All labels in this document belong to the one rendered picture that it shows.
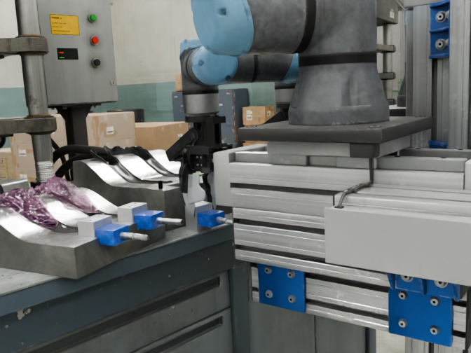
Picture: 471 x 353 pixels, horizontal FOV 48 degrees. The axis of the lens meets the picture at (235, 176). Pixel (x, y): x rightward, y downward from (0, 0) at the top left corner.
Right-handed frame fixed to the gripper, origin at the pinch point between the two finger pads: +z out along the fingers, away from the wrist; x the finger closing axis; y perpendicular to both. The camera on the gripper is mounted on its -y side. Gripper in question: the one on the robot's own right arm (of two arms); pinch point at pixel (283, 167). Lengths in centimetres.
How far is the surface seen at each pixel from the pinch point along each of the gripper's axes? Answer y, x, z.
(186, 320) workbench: 12, -58, 26
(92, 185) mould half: -18, -59, -3
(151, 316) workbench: 11, -68, 22
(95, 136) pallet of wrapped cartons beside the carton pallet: -320, 161, 12
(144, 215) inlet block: 18, -73, -2
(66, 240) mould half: 15, -88, -1
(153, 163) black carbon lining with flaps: -14.8, -41.0, -6.0
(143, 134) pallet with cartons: -354, 249, 20
